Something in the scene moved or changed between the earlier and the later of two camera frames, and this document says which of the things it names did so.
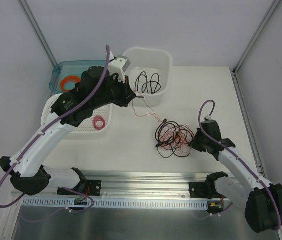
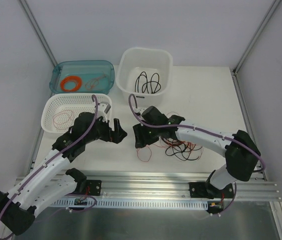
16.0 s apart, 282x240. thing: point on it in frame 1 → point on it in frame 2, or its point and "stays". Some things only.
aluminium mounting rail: (147, 185) stays
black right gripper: (197, 143) → (144, 136)
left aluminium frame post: (38, 32) stays
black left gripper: (126, 92) → (109, 133)
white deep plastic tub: (149, 74) stays
